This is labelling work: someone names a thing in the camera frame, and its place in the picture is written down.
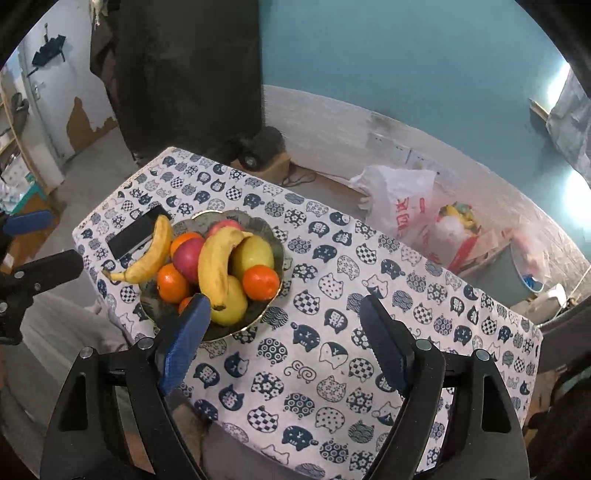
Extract green glass bowl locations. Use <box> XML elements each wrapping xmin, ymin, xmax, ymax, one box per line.
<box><xmin>139</xmin><ymin>209</ymin><xmax>286</xmax><ymax>343</ymax></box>

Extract black speaker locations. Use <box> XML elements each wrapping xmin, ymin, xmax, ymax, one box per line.
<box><xmin>238</xmin><ymin>126</ymin><xmax>286</xmax><ymax>169</ymax></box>

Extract red cardboard box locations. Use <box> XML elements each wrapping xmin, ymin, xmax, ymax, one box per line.
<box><xmin>436</xmin><ymin>202</ymin><xmax>490</xmax><ymax>275</ymax></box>

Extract dark hanging coat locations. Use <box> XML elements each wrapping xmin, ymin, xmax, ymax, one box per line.
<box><xmin>90</xmin><ymin>0</ymin><xmax>265</xmax><ymax>160</ymax></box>

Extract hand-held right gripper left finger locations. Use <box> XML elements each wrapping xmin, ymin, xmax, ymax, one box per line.
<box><xmin>41</xmin><ymin>293</ymin><xmax>212</xmax><ymax>480</ymax></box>

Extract white plastic container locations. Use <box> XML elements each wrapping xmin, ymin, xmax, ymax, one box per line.
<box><xmin>526</xmin><ymin>282</ymin><xmax>568</xmax><ymax>319</ymax></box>

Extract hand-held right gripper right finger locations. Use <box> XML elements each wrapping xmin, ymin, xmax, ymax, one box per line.
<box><xmin>359</xmin><ymin>294</ymin><xmax>529</xmax><ymax>480</ymax></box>

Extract brown cardboard pieces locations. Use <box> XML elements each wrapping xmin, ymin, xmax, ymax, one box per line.
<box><xmin>480</xmin><ymin>226</ymin><xmax>514</xmax><ymax>273</ymax></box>

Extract dark chair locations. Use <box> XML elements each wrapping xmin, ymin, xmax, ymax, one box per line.
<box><xmin>526</xmin><ymin>295</ymin><xmax>591</xmax><ymax>480</ymax></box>

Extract black wall bracket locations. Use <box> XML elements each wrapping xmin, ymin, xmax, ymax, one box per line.
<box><xmin>31</xmin><ymin>33</ymin><xmax>66</xmax><ymax>66</ymax></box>

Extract red apple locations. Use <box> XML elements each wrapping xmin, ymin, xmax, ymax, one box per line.
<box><xmin>173</xmin><ymin>237</ymin><xmax>206</xmax><ymax>283</ymax></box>
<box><xmin>205</xmin><ymin>219</ymin><xmax>244</xmax><ymax>238</ymax></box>

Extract black phone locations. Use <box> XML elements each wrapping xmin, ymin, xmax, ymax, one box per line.
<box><xmin>107</xmin><ymin>205</ymin><xmax>172</xmax><ymax>260</ymax></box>

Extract white plastic bag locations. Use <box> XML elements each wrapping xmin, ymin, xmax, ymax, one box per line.
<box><xmin>348</xmin><ymin>165</ymin><xmax>441</xmax><ymax>252</ymax></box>

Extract grey window cloth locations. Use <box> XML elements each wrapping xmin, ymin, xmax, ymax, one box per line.
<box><xmin>546</xmin><ymin>69</ymin><xmax>591</xmax><ymax>181</ymax></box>

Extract black cable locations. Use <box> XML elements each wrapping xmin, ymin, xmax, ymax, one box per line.
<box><xmin>281</xmin><ymin>168</ymin><xmax>320</xmax><ymax>188</ymax></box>

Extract grey-green waste bin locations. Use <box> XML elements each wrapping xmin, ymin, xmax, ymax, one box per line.
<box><xmin>496</xmin><ymin>228</ymin><xmax>557</xmax><ymax>305</ymax></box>

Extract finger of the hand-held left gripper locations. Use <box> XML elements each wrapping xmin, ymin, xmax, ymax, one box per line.
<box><xmin>11</xmin><ymin>249</ymin><xmax>85</xmax><ymax>296</ymax></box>
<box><xmin>0</xmin><ymin>210</ymin><xmax>52</xmax><ymax>241</ymax></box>

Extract white cable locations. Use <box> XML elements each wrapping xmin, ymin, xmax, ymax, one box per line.
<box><xmin>570</xmin><ymin>265</ymin><xmax>591</xmax><ymax>301</ymax></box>

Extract yellow-green pear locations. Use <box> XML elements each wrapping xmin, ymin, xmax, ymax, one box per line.
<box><xmin>231</xmin><ymin>234</ymin><xmax>275</xmax><ymax>279</ymax></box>
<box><xmin>210</xmin><ymin>274</ymin><xmax>250</xmax><ymax>326</ymax></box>

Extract cat print tablecloth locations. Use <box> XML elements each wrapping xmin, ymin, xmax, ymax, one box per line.
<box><xmin>71</xmin><ymin>147</ymin><xmax>546</xmax><ymax>480</ymax></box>

